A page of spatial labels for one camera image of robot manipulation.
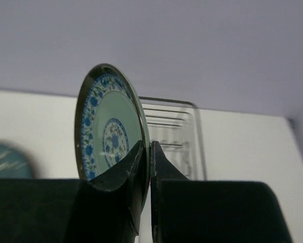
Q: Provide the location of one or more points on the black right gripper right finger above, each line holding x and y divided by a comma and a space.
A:
184, 210

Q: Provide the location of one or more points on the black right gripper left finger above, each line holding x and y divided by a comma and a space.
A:
105, 209

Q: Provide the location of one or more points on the green plate blue floral pattern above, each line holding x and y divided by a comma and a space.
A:
112, 144

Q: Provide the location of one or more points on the dark teal glazed plate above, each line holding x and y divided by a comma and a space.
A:
16, 162

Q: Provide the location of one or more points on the wire dish rack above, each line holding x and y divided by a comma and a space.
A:
176, 125

